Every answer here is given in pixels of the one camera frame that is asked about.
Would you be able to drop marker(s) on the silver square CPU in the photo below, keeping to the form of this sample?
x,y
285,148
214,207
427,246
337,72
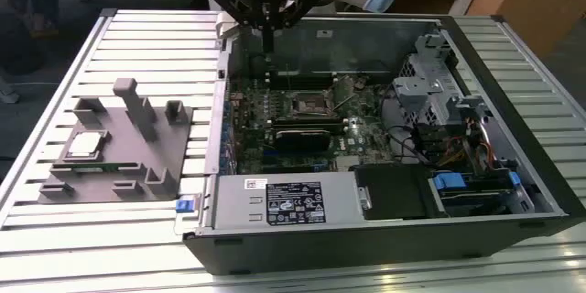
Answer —
x,y
85,143

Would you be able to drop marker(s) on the CPU socket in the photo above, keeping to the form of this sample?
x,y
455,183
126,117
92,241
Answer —
x,y
307,102

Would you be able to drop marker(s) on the black RAM slot row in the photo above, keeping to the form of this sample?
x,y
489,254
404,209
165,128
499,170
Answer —
x,y
305,123
281,82

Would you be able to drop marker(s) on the black graphics card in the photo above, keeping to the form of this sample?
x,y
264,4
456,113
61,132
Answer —
x,y
301,142

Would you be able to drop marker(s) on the silver perforated drive cage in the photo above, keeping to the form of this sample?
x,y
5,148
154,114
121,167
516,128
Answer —
x,y
413,88

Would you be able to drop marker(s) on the grey round fan shroud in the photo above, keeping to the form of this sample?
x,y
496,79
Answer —
x,y
393,114

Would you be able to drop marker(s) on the green motherboard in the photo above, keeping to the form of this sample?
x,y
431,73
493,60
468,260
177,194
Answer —
x,y
365,135

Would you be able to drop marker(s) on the black expansion slot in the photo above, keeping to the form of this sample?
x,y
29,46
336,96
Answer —
x,y
288,169

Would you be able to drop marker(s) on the silver chipset heatsink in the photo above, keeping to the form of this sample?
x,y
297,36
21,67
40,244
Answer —
x,y
348,162

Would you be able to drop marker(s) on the grey stand foot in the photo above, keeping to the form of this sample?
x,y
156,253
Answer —
x,y
9,95

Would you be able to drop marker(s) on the grey parts rack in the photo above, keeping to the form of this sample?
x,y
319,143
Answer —
x,y
137,183

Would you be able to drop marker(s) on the silver power supply unit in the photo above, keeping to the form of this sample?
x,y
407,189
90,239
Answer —
x,y
233,204

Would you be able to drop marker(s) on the blue case release latch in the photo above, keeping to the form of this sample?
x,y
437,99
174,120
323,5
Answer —
x,y
185,204

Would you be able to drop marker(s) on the wooden cabinet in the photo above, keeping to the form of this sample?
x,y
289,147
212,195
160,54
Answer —
x,y
539,5

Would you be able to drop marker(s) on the black plastic drive cover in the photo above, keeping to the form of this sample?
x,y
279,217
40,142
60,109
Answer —
x,y
388,193

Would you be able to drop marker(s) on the blue disk carrier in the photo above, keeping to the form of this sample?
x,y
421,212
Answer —
x,y
447,181

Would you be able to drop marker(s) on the black open PC case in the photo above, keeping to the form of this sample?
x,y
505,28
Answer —
x,y
320,252

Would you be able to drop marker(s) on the small blue bay clip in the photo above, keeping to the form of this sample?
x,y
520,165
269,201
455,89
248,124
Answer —
x,y
513,179

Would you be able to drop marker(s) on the metal disk bay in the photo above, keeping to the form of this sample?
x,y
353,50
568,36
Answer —
x,y
521,200

